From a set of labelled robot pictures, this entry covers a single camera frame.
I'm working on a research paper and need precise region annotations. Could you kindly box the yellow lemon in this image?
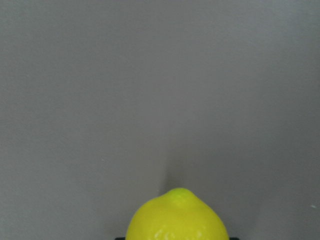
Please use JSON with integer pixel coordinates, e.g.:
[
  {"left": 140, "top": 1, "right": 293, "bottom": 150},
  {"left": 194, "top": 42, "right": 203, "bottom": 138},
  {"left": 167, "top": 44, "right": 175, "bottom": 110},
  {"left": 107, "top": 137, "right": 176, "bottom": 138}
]
[{"left": 125, "top": 187, "right": 230, "bottom": 240}]

